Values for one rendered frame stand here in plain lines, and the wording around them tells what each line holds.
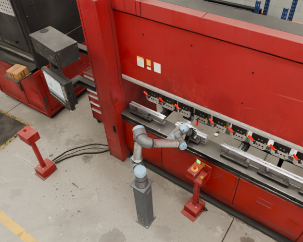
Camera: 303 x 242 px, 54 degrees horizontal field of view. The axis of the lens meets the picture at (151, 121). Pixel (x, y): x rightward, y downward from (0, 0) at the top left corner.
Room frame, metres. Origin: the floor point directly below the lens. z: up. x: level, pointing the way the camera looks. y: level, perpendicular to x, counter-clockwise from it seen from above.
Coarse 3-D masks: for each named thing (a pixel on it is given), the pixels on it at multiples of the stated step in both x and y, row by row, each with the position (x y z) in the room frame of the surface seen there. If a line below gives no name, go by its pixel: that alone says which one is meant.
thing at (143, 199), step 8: (136, 192) 1.69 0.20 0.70; (144, 192) 1.63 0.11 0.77; (136, 200) 1.70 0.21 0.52; (144, 200) 1.65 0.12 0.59; (136, 208) 1.71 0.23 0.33; (144, 208) 1.65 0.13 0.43; (152, 208) 1.73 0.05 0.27; (144, 216) 1.65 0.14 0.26; (152, 216) 1.72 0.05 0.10; (144, 224) 1.65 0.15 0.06
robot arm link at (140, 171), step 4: (140, 164) 1.81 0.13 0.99; (136, 168) 1.76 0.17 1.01; (140, 168) 1.76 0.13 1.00; (144, 168) 1.75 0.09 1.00; (136, 172) 1.71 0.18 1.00; (140, 172) 1.71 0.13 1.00; (144, 172) 1.71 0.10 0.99; (136, 176) 1.70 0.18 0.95; (140, 176) 1.69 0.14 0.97; (144, 176) 1.70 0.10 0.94; (136, 180) 1.71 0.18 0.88; (140, 180) 1.68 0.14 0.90; (144, 180) 1.70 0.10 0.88
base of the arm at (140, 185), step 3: (135, 180) 1.73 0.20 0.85; (147, 180) 1.73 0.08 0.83; (135, 183) 1.71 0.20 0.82; (138, 183) 1.69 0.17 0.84; (141, 183) 1.68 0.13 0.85; (144, 183) 1.69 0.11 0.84; (147, 183) 1.71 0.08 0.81; (135, 186) 1.70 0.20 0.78; (138, 186) 1.68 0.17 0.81; (141, 186) 1.68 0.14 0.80; (144, 186) 1.68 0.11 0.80
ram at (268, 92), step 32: (128, 32) 2.69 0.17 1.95; (160, 32) 2.45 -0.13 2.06; (192, 32) 2.26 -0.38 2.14; (128, 64) 2.72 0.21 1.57; (192, 64) 2.24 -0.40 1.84; (224, 64) 2.06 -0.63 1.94; (256, 64) 1.90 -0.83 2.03; (288, 64) 1.77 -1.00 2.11; (192, 96) 2.23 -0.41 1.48; (224, 96) 2.03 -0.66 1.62; (256, 96) 1.86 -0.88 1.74; (288, 96) 1.72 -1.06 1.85; (256, 128) 1.82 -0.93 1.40; (288, 128) 1.67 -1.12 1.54
